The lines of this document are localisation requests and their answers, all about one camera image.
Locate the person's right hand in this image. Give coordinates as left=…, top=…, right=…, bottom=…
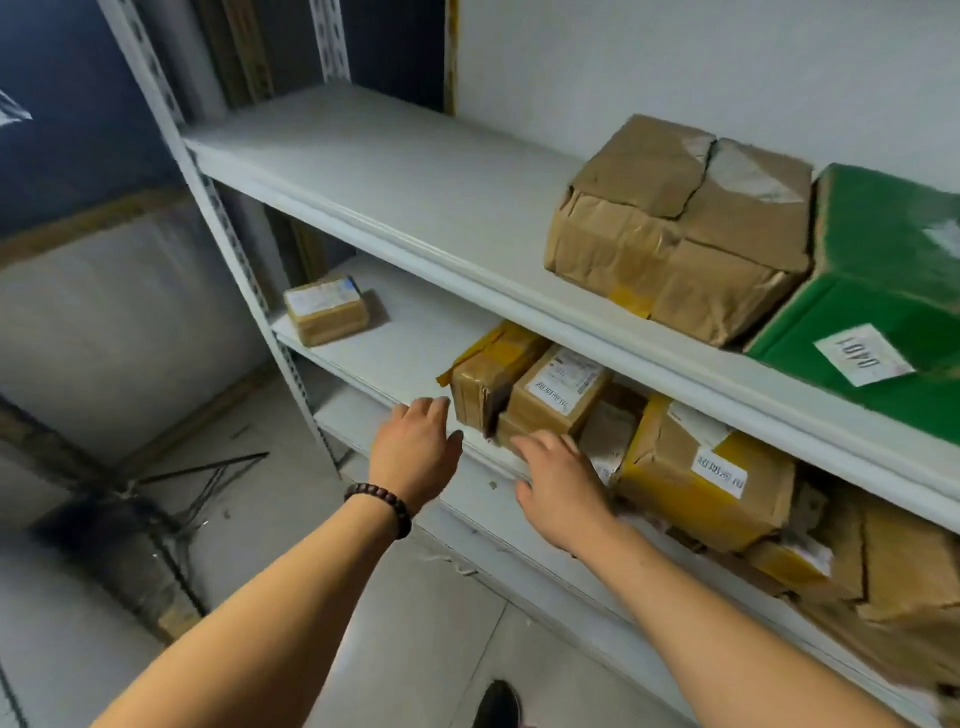
left=509, top=431, right=624, bottom=558

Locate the person's left hand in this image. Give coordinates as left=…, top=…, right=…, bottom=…
left=367, top=395, right=465, bottom=515

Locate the narrow box with long label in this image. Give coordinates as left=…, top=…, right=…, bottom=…
left=577, top=401, right=643, bottom=485

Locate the small box with checkmark label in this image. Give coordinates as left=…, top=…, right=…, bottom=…
left=494, top=410, right=535, bottom=455

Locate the corrugated parcel yellow tape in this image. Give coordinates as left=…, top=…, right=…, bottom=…
left=437, top=320, right=554, bottom=440

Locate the yellow-taped cardboard parcel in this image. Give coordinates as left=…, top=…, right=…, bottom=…
left=614, top=393, right=798, bottom=556

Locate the small taped box blue corner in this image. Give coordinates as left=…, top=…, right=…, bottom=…
left=282, top=275, right=372, bottom=349

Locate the brown box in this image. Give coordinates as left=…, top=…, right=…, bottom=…
left=543, top=113, right=817, bottom=349

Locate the white metal shelf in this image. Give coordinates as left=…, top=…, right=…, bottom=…
left=97, top=0, right=960, bottom=728

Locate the plain green cardboard box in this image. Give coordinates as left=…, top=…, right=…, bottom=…
left=744, top=163, right=960, bottom=449

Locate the person's right forearm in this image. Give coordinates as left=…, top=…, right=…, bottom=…
left=581, top=521, right=913, bottom=728

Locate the person's left forearm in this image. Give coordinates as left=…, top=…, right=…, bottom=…
left=93, top=498, right=403, bottom=728

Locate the person's black shoe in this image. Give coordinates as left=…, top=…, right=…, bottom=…
left=472, top=680, right=523, bottom=728

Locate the black tripod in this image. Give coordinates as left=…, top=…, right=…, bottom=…
left=44, top=449, right=271, bottom=624

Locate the corrugated metal shutter panel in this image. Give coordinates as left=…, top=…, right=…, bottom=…
left=0, top=202, right=271, bottom=466

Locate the dark bead bracelet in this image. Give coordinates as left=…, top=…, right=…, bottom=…
left=343, top=482, right=414, bottom=541

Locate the yellow taped panel frame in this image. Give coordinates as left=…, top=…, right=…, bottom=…
left=0, top=187, right=279, bottom=481

